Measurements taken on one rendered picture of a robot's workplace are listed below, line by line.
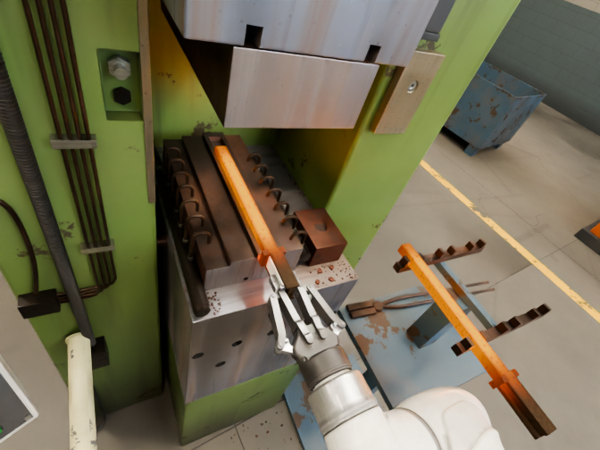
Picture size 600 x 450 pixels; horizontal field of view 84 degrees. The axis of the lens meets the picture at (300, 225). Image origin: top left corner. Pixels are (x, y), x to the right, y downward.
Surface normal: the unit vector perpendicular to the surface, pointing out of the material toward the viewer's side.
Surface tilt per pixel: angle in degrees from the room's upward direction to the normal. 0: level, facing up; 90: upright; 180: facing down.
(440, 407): 29
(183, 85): 90
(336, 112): 90
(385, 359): 0
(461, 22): 90
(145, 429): 0
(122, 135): 90
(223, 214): 0
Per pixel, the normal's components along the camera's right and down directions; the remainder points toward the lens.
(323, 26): 0.42, 0.71
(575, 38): -0.83, 0.19
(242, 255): 0.26, -0.69
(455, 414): 0.18, -0.92
